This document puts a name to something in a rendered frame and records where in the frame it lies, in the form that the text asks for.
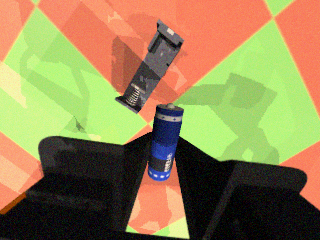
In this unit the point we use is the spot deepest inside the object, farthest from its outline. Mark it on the grey battery holder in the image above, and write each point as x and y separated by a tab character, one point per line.
162	50

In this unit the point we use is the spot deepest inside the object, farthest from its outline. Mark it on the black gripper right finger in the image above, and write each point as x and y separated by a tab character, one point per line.
207	184

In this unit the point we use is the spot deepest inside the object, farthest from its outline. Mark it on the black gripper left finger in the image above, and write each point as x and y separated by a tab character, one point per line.
122	165

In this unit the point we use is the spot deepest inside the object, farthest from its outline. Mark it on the blue cylindrical battery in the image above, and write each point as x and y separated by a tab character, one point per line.
166	130

